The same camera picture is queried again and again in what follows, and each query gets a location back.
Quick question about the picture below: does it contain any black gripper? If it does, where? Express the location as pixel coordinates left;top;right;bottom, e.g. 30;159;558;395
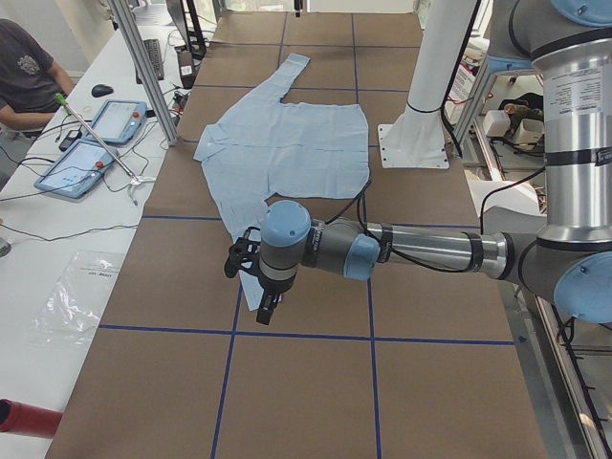
256;260;297;325

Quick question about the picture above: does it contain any light blue button shirt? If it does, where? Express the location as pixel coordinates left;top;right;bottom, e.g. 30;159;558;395
192;53;373;312

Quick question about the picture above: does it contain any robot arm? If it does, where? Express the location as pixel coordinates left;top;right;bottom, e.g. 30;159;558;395
253;1;611;324

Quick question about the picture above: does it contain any clear plastic bag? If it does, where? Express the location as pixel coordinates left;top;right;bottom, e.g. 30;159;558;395
26;251;125;349

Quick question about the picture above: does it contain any near blue teach pendant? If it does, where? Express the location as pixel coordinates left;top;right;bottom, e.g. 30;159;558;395
34;140;115;200

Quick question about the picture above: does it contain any blue teach pendant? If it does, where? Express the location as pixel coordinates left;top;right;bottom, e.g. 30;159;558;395
34;140;115;200
91;99;147;146

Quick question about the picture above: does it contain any far blue teach pendant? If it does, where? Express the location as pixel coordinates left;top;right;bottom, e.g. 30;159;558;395
91;99;147;146

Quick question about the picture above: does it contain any black computer mouse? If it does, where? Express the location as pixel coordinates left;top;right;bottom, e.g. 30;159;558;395
91;84;114;98

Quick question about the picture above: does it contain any red cylinder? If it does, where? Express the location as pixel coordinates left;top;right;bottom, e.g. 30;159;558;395
1;399;63;439

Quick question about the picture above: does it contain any black keyboard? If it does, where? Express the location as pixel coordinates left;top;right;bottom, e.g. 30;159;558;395
142;38;164;80

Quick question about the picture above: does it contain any seated person dark shirt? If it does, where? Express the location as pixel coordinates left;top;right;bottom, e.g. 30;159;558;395
1;19;75;131

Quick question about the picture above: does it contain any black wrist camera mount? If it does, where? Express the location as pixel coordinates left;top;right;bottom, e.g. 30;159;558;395
224;227;261;278

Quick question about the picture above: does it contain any green handled reacher grabber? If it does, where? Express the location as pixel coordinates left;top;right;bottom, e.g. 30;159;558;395
54;93;155;206

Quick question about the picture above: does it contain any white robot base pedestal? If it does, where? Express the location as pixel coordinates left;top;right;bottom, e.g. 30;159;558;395
378;0;480;169

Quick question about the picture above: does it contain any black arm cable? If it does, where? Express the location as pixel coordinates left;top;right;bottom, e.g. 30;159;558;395
324;179;546;273

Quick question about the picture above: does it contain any aluminium frame post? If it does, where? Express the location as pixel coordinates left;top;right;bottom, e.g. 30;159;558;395
108;0;179;146

